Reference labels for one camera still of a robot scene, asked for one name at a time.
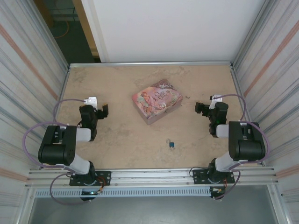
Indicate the pink illustrated tin box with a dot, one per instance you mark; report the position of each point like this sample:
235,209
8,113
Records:
156,100

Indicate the small blue padlock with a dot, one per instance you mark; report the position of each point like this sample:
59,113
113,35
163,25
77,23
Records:
172,145

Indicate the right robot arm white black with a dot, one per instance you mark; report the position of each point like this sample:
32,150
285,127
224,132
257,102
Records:
247,149

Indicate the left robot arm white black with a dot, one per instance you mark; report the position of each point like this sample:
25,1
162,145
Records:
56,151

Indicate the small controller board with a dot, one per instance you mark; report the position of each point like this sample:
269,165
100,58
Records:
90,193
218,190

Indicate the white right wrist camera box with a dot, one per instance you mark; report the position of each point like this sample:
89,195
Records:
214,100

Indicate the aluminium table edge rail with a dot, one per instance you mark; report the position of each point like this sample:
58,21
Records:
149,64

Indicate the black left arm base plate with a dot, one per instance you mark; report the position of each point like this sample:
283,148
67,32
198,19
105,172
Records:
105,178

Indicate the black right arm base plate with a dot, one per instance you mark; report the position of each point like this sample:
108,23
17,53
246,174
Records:
198,176

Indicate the long aluminium mounting rail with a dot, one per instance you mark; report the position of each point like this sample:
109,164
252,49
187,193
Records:
151,177

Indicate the wooden door frame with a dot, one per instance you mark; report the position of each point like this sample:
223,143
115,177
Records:
87,30

